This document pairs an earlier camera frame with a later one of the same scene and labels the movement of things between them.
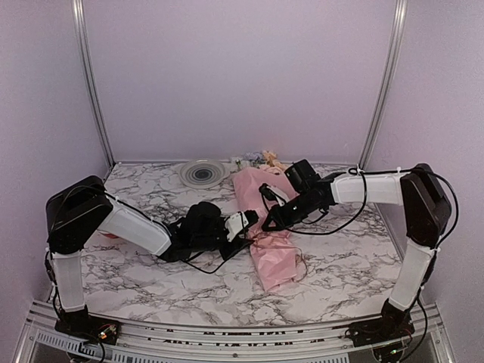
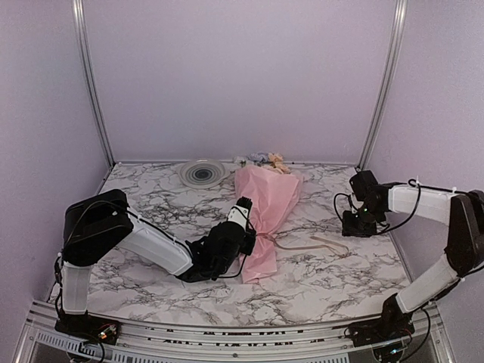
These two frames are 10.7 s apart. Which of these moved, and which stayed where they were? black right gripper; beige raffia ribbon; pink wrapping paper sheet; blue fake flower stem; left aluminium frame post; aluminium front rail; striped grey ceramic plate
Moved: blue fake flower stem; pink wrapping paper sheet; black right gripper; beige raffia ribbon
Stayed: left aluminium frame post; striped grey ceramic plate; aluminium front rail
